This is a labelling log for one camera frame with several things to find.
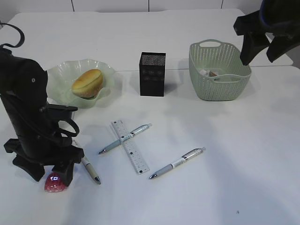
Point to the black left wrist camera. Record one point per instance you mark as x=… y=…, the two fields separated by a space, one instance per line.
x=59 y=112

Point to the small grey paper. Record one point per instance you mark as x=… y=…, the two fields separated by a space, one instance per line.
x=212 y=74

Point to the blue grip pen on ruler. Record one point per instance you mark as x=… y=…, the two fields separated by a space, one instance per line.
x=117 y=143

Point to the beige grip ballpoint pen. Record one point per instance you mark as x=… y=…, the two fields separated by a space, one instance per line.
x=90 y=169

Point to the grey grip ballpoint pen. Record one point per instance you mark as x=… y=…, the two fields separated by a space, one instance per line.
x=183 y=159

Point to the brown bread loaf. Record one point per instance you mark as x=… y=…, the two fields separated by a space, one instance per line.
x=88 y=84

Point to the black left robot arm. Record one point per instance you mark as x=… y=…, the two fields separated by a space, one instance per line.
x=44 y=131

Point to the green wavy glass plate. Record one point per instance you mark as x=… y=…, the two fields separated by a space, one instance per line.
x=62 y=76

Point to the clear plastic ruler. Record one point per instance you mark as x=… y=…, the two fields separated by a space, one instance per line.
x=127 y=142

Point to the green plastic woven basket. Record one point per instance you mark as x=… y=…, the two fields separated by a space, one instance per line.
x=223 y=59

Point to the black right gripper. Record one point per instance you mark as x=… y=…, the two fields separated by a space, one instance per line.
x=279 y=17

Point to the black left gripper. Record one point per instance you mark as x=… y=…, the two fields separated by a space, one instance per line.
x=33 y=152

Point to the black mesh pen holder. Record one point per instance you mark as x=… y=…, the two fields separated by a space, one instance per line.
x=152 y=74

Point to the white paper ball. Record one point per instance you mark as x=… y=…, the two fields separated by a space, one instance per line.
x=205 y=72

